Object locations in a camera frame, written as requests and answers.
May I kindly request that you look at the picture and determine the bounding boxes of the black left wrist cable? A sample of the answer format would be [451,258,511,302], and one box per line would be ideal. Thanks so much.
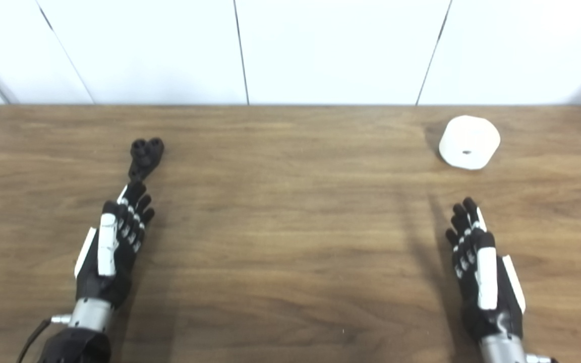
[17,315,72,363]

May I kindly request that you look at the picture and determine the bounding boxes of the round white plastic piece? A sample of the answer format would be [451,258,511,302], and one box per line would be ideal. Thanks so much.
[439,115,501,170]

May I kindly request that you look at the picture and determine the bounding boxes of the black plastic holder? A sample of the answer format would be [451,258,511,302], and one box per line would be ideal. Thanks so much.
[128,137,165,183]

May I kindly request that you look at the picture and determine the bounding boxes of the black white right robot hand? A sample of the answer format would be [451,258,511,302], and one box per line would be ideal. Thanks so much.
[445,197,527,342]

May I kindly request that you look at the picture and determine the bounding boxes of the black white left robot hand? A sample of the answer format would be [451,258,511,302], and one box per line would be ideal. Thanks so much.
[74,181,155,309]

